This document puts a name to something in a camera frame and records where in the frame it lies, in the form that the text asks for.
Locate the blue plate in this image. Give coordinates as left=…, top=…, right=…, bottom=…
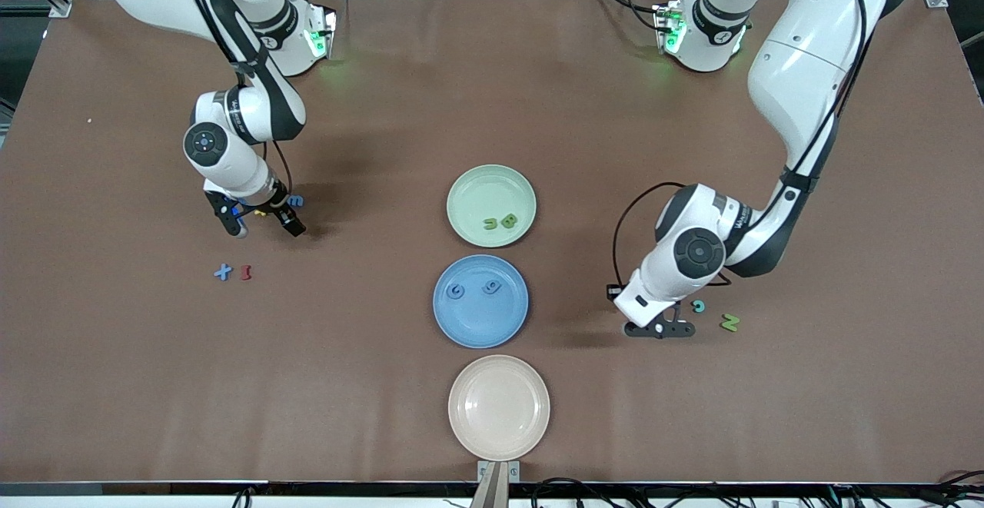
left=432, top=254, right=530, bottom=350

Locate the brown table cover sheet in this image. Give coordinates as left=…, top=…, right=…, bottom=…
left=0, top=0, right=984, bottom=486

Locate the beige plate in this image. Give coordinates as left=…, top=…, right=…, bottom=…
left=447, top=354, right=551, bottom=463

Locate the green plate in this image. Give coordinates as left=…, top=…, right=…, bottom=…
left=446, top=164, right=537, bottom=249

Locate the tan mounting pole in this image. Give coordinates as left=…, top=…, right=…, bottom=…
left=470, top=463, right=511, bottom=508

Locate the grey metal bracket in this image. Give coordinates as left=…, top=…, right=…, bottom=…
left=477, top=460, right=520, bottom=484

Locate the black table edge rail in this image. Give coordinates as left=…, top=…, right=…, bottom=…
left=0, top=481, right=984, bottom=498

